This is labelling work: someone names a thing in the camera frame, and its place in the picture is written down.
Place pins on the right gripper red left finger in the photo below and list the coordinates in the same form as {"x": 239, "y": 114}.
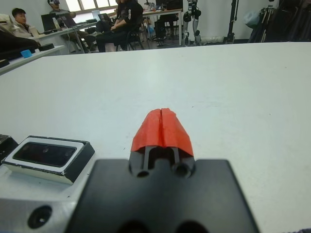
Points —
{"x": 148, "y": 131}

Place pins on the black monitor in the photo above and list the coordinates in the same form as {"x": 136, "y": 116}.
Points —
{"x": 170, "y": 4}

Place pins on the seated person in black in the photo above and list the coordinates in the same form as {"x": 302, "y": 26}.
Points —
{"x": 128, "y": 14}

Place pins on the white side table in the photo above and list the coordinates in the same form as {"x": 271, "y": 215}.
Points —
{"x": 36, "y": 57}

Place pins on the small blue cup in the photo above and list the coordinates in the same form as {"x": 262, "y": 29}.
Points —
{"x": 26, "y": 53}

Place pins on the silver standing humanoid robot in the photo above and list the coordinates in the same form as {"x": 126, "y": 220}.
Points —
{"x": 193, "y": 23}

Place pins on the flat black case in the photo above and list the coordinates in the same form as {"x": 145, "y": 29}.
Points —
{"x": 46, "y": 47}

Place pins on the black bag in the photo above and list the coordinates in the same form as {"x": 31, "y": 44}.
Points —
{"x": 14, "y": 46}

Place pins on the light blue bag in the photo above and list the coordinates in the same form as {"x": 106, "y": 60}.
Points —
{"x": 250, "y": 18}

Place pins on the black chair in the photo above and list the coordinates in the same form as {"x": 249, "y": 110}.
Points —
{"x": 136, "y": 31}

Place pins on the white desk with laptops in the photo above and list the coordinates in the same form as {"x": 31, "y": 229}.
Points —
{"x": 54, "y": 34}

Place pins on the person wearing headset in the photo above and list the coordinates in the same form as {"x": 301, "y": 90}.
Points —
{"x": 59, "y": 13}

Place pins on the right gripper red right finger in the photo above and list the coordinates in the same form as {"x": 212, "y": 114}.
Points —
{"x": 177, "y": 136}

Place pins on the person in beige jacket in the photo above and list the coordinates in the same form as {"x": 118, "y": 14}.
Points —
{"x": 20, "y": 26}

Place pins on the rack of dark clothes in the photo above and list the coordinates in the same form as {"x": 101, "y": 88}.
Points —
{"x": 279, "y": 24}

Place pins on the camera box with white insert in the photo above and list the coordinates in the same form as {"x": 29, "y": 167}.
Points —
{"x": 80, "y": 160}

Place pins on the black upright stand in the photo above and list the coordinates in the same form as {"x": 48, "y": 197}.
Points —
{"x": 230, "y": 24}

